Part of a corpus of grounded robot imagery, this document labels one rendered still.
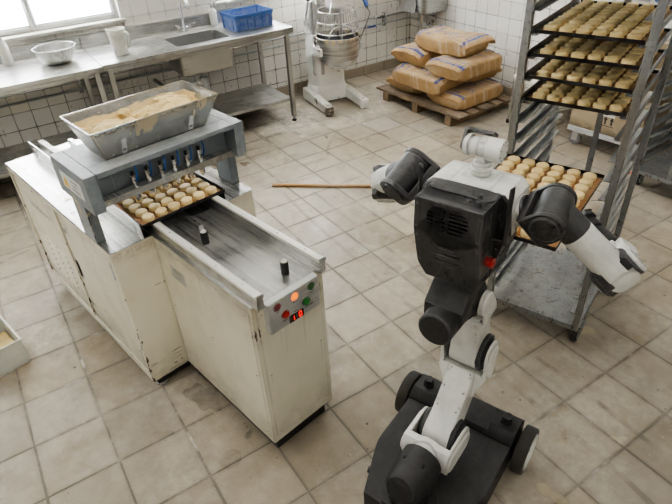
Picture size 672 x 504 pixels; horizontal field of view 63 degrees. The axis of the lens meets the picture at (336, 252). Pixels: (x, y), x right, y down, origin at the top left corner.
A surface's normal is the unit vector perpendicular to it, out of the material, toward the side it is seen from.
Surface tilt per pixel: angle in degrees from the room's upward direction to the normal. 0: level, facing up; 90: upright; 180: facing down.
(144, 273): 90
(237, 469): 0
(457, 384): 47
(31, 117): 90
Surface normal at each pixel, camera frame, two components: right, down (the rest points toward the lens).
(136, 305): 0.69, 0.39
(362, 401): -0.05, -0.82
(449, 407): -0.47, -0.19
